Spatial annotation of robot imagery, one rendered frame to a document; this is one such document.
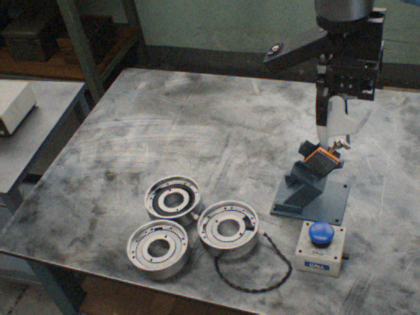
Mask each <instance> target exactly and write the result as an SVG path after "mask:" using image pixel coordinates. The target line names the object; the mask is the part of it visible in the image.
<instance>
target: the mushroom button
mask: <svg viewBox="0 0 420 315"><path fill-rule="evenodd" d="M308 234H309V237H310V239H311V240H312V241H313V242H317V243H319V244H325V243H328V242H329V241H331V240H332V238H334V235H335V231H334V229H333V227H332V225H331V224H329V223H327V222H324V221H317V222H315V223H313V224H312V225H311V226H310V227H309V230H308Z"/></svg>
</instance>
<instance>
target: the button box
mask: <svg viewBox="0 0 420 315"><path fill-rule="evenodd" d="M313 223H315V222H312V221H305V220H304V223H303V228H302V231H301V234H300V236H299V242H298V246H297V249H296V250H295V254H294V259H295V270H298V271H302V272H311V273H313V274H317V275H324V276H329V277H336V278H339V274H340V269H341V261H342V259H345V260H349V253H346V252H344V251H345V236H346V227H343V226H332V227H333V229H334V231H335V235H334V238H332V240H331V241H329V242H328V243H325V244H319V243H317V242H313V241H312V240H311V239H310V237H309V234H308V230H309V227H310V226H311V225H312V224H313Z"/></svg>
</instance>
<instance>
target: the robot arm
mask: <svg viewBox="0 0 420 315"><path fill-rule="evenodd" d="M374 7H375V0H314V9H315V12H316V19H317V24H318V25H317V26H314V27H313V28H311V29H309V30H305V31H304V32H302V33H299V34H297V35H296V36H292V37H290V38H289V39H285V40H283V41H282V42H280V43H276V44H275V45H273V46H271V47H270V48H269V49H268V51H267V55H266V56H265V60H264V61H263V64H264V65H265V67H266V68H267V69H268V70H269V71H270V73H271V74H272V75H275V74H276V73H278V72H280V71H284V70H286V69H288V68H291V67H293V66H296V65H298V64H301V63H302V62H307V61H309V60H310V59H313V58H317V59H318V62H317V70H316V88H317V94H316V102H315V117H316V125H317V136H318V140H319V141H320V143H321V144H322V147H323V149H325V150H328V144H329V137H330V136H342V135H353V134H354V133H357V131H358V122H357V121H356V120H354V119H353V118H350V116H348V115H346V113H345V101H344V100H349V99H357V100H368V101H374V96H375V89H376V83H377V82H378V77H379V73H381V69H382V57H383V50H384V41H382V34H383V23H384V20H385V18H386V9H385V8H374ZM361 86H362V87H361ZM368 91H372V93H368Z"/></svg>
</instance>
